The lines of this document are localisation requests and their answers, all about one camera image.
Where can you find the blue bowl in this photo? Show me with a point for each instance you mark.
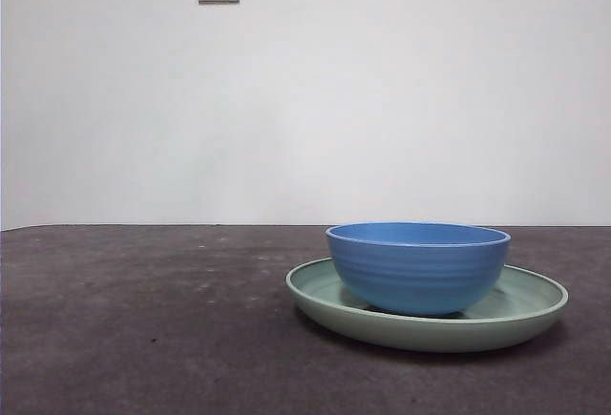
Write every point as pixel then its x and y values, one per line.
pixel 415 276

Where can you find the green plate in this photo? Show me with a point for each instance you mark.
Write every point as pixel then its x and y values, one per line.
pixel 429 336

